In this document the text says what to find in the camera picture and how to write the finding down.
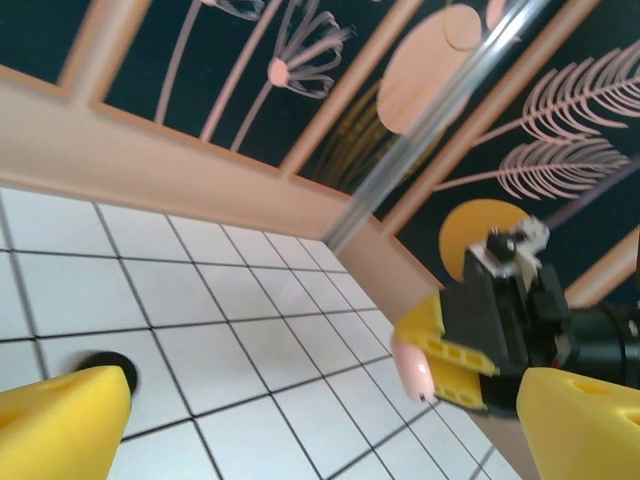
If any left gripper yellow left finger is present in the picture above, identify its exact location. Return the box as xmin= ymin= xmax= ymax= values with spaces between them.
xmin=0 ymin=364 xmax=133 ymax=480

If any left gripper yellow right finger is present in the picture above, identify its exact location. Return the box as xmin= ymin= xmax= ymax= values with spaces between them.
xmin=516 ymin=366 xmax=640 ymax=480

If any pink earbud charging case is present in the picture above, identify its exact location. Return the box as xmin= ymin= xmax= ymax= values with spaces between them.
xmin=389 ymin=333 xmax=435 ymax=402

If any black earbud charging case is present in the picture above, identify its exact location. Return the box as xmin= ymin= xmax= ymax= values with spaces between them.
xmin=67 ymin=349 xmax=143 ymax=401

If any aluminium corner post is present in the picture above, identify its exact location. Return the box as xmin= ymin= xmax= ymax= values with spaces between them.
xmin=324 ymin=0 xmax=539 ymax=249

